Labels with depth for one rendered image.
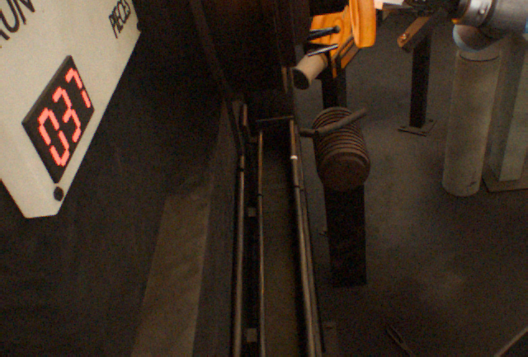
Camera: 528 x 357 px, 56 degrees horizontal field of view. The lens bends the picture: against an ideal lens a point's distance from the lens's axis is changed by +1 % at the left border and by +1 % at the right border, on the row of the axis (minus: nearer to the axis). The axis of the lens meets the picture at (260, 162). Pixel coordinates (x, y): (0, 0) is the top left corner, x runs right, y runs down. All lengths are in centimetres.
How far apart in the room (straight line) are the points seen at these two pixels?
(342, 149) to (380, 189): 70
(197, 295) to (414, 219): 132
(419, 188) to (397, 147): 25
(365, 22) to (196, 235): 64
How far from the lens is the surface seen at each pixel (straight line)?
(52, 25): 35
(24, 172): 30
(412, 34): 113
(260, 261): 73
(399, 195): 182
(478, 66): 155
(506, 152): 184
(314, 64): 120
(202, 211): 56
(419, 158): 199
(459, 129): 167
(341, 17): 130
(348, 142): 119
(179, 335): 46
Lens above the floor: 124
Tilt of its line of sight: 38 degrees down
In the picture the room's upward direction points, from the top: 11 degrees counter-clockwise
